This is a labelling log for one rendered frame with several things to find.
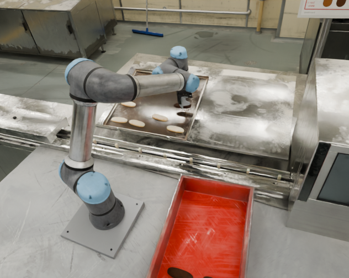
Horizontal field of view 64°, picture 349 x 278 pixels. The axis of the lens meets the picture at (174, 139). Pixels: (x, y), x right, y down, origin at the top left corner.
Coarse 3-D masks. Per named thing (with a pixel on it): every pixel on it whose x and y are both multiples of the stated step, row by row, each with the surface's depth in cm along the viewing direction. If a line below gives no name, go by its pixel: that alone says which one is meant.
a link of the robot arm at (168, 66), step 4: (168, 60) 126; (172, 60) 125; (164, 64) 124; (168, 64) 124; (172, 64) 125; (176, 64) 126; (156, 68) 123; (160, 68) 123; (164, 68) 123; (168, 68) 122; (172, 68) 121; (176, 68) 121; (152, 72) 124; (156, 72) 122; (160, 72) 122; (164, 72) 122; (168, 72) 121; (172, 72) 120
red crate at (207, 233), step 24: (192, 192) 129; (192, 216) 120; (216, 216) 119; (240, 216) 118; (168, 240) 113; (192, 240) 112; (216, 240) 111; (240, 240) 111; (168, 264) 106; (192, 264) 105; (216, 264) 105
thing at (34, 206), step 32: (32, 160) 153; (96, 160) 150; (0, 192) 138; (32, 192) 137; (64, 192) 135; (128, 192) 133; (160, 192) 131; (0, 224) 125; (32, 224) 124; (64, 224) 122; (160, 224) 119; (256, 224) 115; (0, 256) 114; (32, 256) 113; (64, 256) 112; (96, 256) 111; (128, 256) 110; (256, 256) 106; (288, 256) 105; (320, 256) 104
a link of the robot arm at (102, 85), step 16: (96, 80) 89; (112, 80) 90; (128, 80) 93; (144, 80) 99; (160, 80) 104; (176, 80) 111; (192, 80) 115; (96, 96) 91; (112, 96) 91; (128, 96) 93; (144, 96) 103
